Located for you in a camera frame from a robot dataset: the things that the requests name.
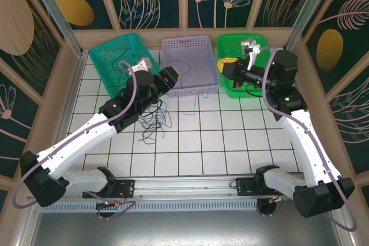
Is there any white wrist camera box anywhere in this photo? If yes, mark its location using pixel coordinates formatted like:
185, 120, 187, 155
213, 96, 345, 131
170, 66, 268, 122
241, 37, 262, 70
131, 57, 153, 73

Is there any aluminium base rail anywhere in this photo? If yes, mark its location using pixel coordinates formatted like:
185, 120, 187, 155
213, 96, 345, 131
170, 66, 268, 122
27, 174, 342, 200

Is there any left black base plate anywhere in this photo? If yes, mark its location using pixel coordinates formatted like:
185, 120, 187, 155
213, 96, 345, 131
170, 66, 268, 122
82, 179, 135, 199

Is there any lilac plastic basket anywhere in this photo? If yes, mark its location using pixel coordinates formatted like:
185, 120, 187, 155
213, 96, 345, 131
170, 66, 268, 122
161, 35, 221, 99

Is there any dark blue cable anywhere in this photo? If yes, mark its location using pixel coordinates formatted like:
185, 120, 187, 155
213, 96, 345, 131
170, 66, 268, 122
169, 59, 193, 88

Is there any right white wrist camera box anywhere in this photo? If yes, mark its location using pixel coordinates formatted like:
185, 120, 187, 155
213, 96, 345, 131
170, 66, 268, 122
241, 37, 262, 70

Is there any light blue cable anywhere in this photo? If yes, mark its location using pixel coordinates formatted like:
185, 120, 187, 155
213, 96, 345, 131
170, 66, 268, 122
184, 56, 221, 116

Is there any teal plastic basket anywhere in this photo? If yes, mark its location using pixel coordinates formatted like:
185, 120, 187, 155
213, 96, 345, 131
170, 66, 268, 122
88, 32, 162, 100

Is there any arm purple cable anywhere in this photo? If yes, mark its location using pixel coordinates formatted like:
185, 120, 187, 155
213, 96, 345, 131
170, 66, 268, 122
11, 60, 145, 221
258, 46, 359, 232

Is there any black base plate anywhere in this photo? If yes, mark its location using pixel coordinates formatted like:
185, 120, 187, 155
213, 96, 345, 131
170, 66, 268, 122
82, 179, 135, 199
235, 176, 277, 198

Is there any aluminium frame post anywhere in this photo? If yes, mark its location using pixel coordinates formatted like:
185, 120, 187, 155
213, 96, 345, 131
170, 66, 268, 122
24, 0, 85, 58
284, 0, 338, 54

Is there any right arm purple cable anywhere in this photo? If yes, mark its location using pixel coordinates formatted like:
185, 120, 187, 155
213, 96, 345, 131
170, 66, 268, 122
258, 46, 359, 232

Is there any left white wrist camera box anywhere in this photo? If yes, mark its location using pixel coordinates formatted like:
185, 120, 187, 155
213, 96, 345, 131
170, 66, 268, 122
131, 57, 153, 73

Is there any steel sheet panel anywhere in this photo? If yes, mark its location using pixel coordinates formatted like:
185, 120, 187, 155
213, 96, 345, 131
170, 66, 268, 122
30, 211, 348, 246

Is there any green cable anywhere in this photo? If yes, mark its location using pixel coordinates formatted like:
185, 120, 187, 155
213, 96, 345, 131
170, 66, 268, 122
155, 110, 170, 141

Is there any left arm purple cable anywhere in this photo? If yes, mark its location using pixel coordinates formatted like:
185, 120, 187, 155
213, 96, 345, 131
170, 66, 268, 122
11, 60, 145, 221

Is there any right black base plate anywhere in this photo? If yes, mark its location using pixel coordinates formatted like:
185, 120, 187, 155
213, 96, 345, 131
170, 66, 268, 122
235, 176, 277, 198

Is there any slotted grey cable duct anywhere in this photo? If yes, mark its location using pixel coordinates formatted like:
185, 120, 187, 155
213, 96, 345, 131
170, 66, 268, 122
39, 201, 260, 213

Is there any green plastic basket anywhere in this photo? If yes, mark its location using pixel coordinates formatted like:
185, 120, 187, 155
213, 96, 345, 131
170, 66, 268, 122
216, 33, 275, 99

